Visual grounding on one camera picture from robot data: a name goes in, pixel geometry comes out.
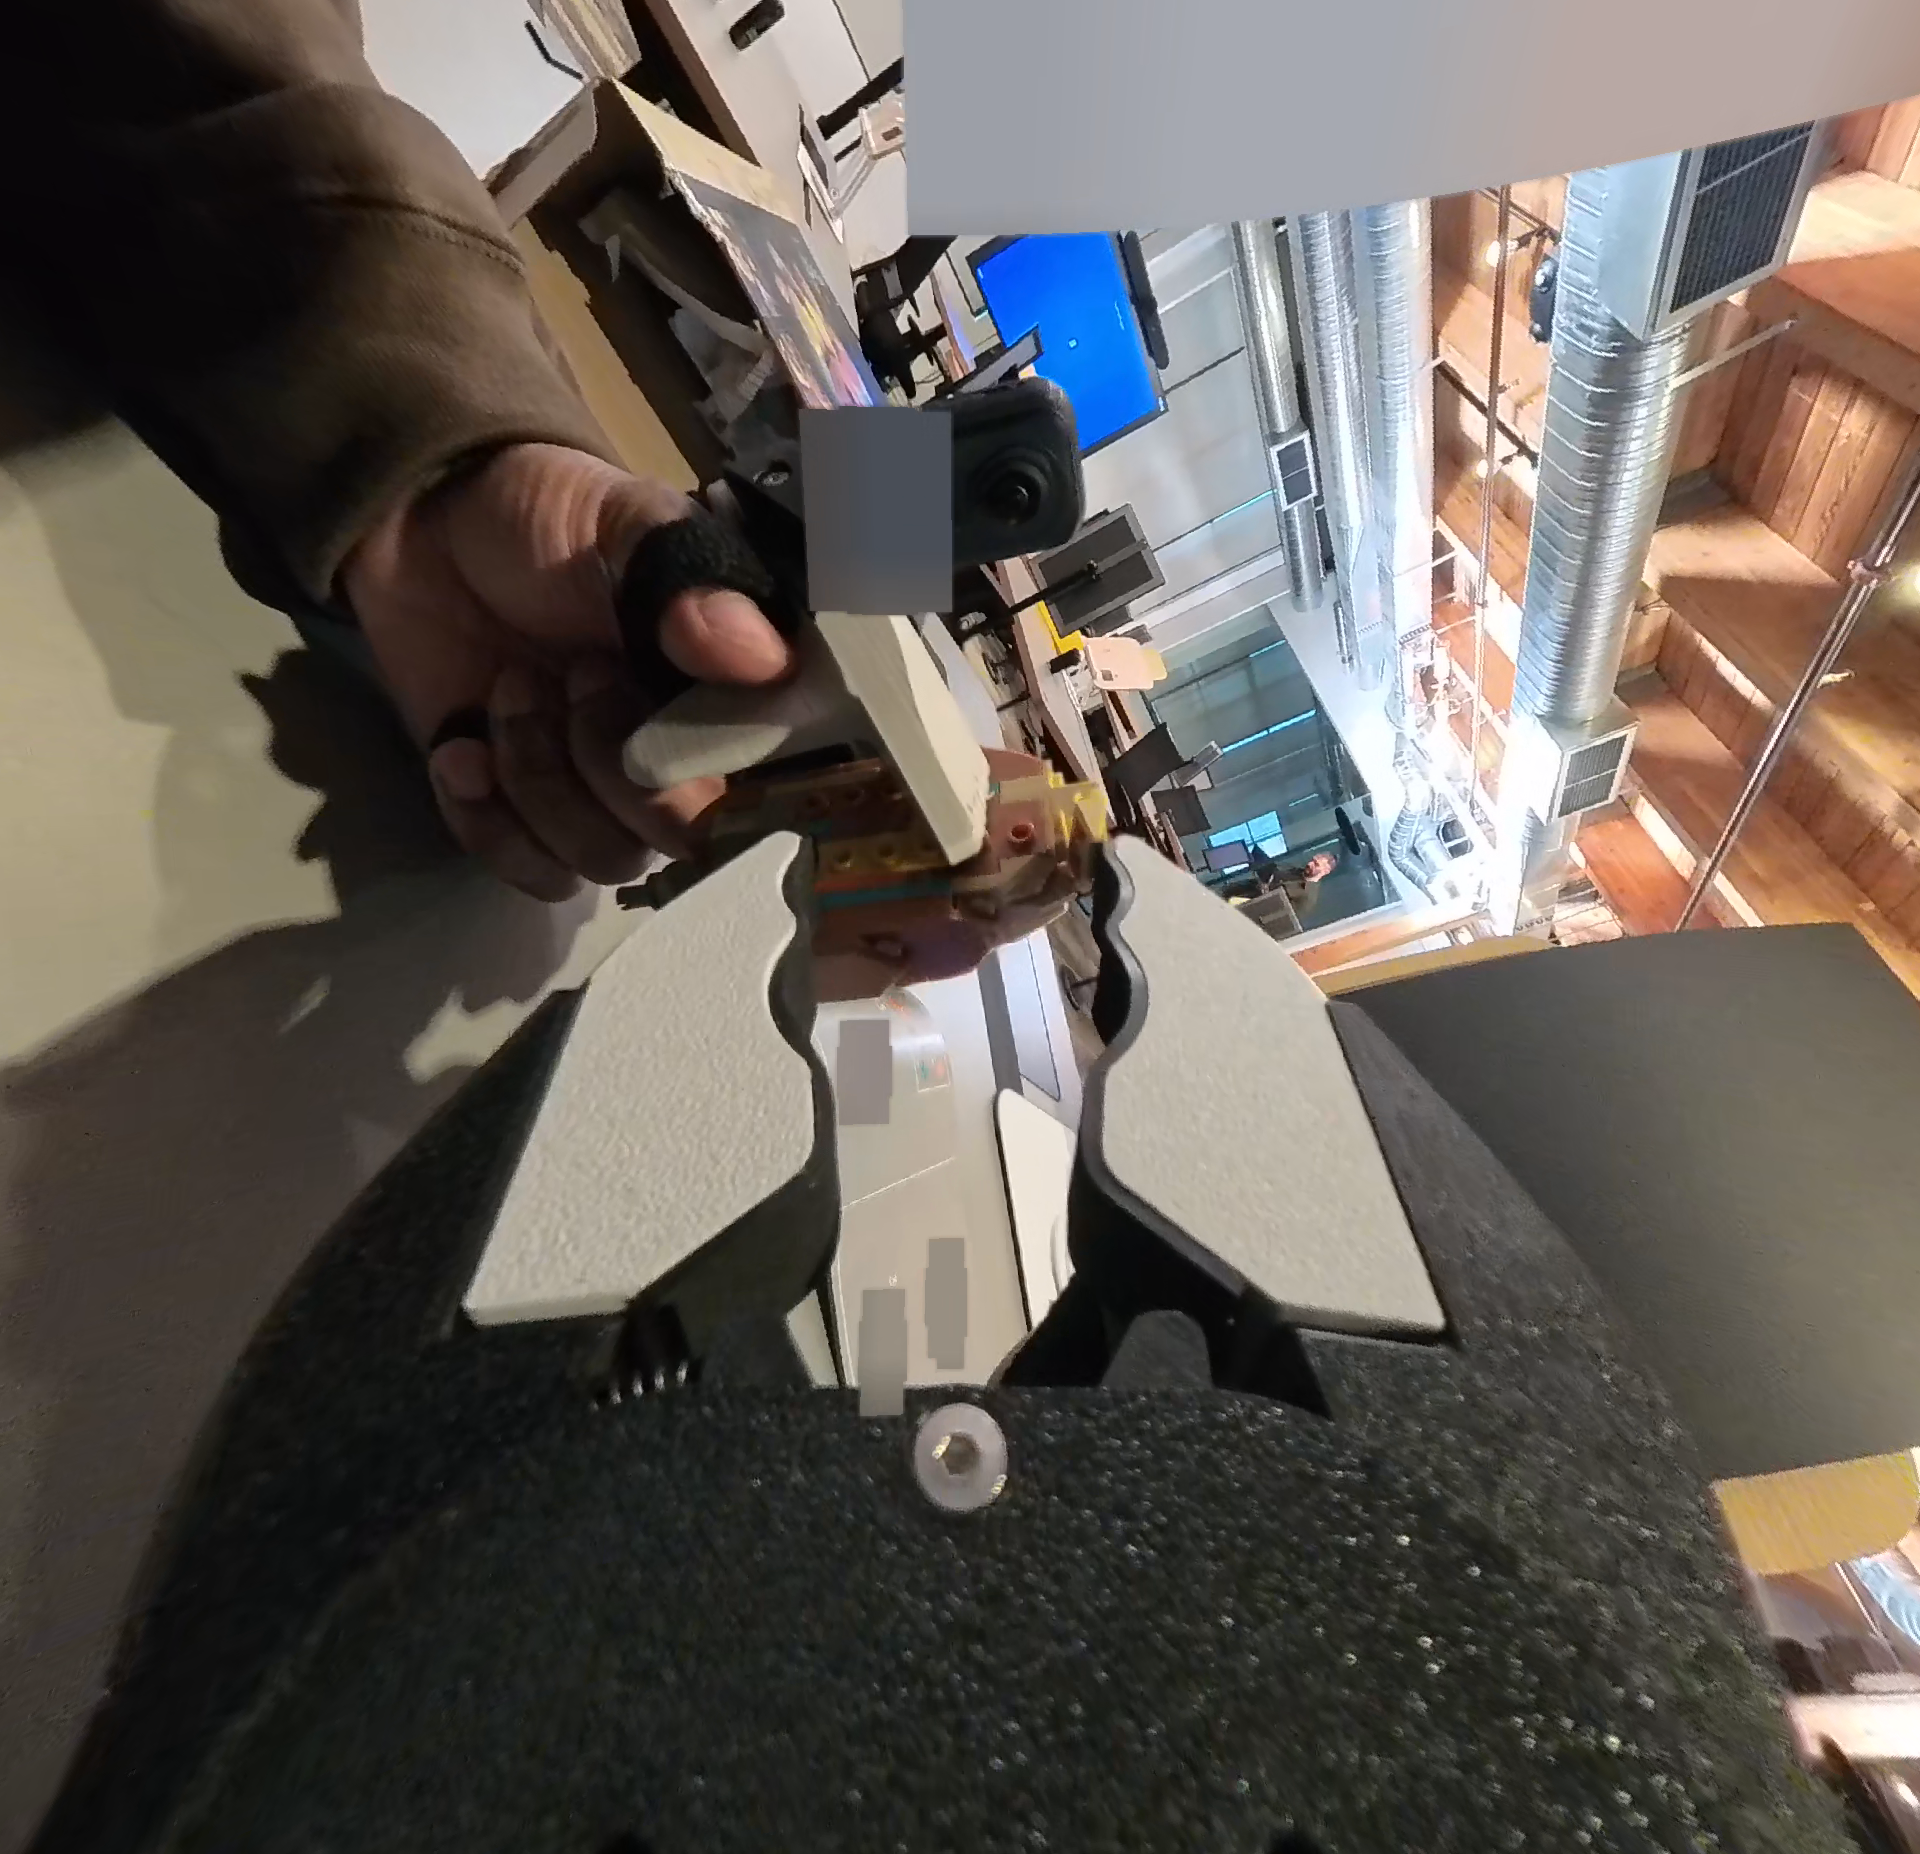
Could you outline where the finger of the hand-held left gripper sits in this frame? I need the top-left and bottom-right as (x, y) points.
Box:
(815, 617), (994, 870)

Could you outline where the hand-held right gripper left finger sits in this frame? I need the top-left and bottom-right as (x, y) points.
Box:
(462, 832), (838, 1384)

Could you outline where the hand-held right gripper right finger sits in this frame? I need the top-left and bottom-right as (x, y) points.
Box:
(1050, 834), (1453, 1393)

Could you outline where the brown and tan brick model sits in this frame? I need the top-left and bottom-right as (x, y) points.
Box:
(696, 752), (1110, 986)

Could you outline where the person's left forearm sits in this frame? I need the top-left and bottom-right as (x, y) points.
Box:
(0, 0), (600, 615)

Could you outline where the grey desk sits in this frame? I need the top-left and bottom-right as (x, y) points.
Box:
(0, 413), (1084, 1854)

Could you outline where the person's left hand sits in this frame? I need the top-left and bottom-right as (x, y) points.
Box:
(342, 444), (804, 902)

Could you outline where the grey monitor on stand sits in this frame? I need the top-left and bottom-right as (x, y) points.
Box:
(1069, 504), (1166, 636)

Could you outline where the grey instruction booklet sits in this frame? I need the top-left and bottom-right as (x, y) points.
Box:
(815, 984), (1040, 1412)

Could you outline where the cardboard toy box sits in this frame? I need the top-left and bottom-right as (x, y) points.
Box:
(486, 76), (890, 419)

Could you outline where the blue wall screen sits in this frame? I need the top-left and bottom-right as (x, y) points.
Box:
(966, 230), (1171, 459)

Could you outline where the thin silver air duct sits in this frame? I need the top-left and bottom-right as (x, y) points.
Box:
(1228, 204), (1428, 643)

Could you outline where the large silver air duct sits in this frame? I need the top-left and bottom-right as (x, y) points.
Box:
(1502, 160), (1698, 929)

